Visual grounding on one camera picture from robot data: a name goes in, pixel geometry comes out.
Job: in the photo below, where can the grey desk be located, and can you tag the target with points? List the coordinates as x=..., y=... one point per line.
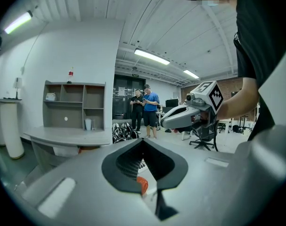
x=67, y=136

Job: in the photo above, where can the white box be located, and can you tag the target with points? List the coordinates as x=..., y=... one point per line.
x=51, y=97

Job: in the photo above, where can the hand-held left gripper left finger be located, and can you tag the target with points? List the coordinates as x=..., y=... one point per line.
x=111, y=171

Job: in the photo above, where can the rectangular ceiling light panel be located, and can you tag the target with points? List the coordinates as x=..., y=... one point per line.
x=152, y=56

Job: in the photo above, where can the white office desk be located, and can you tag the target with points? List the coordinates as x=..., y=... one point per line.
x=230, y=121

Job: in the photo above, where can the grey shelf hutch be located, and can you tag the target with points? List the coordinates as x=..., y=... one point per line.
x=62, y=119

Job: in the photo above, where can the black monitor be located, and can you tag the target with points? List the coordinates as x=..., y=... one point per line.
x=171, y=103

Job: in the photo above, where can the white round pillar table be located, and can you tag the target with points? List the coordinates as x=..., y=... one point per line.
x=9, y=128

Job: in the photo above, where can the black double door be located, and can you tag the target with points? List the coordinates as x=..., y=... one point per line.
x=124, y=102

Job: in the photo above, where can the red label bottle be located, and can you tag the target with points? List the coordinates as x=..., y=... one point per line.
x=70, y=75

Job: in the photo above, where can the person's right forearm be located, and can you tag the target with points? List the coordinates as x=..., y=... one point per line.
x=239, y=100

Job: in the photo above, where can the person's black shirt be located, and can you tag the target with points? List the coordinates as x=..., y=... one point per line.
x=255, y=32

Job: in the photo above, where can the orange round object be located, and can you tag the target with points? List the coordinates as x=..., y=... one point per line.
x=143, y=183

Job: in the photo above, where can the pile of black white bags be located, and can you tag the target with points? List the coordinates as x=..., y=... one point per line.
x=124, y=132

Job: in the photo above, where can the long ceiling tube light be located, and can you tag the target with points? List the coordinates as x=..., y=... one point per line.
x=18, y=22

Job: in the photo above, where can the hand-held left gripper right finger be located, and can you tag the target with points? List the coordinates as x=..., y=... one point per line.
x=171, y=171

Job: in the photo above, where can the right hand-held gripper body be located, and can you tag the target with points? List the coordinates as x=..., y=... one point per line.
x=180, y=119

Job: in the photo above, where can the black office chair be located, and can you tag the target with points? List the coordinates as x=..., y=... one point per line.
x=202, y=138

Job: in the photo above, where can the person's right hand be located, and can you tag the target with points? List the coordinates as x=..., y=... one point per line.
x=204, y=118

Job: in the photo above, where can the white container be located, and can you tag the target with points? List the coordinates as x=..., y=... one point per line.
x=88, y=124

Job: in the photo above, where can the black backpack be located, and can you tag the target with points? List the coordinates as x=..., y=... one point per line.
x=241, y=129

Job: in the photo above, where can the small ceiling light panel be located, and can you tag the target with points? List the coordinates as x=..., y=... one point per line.
x=191, y=74

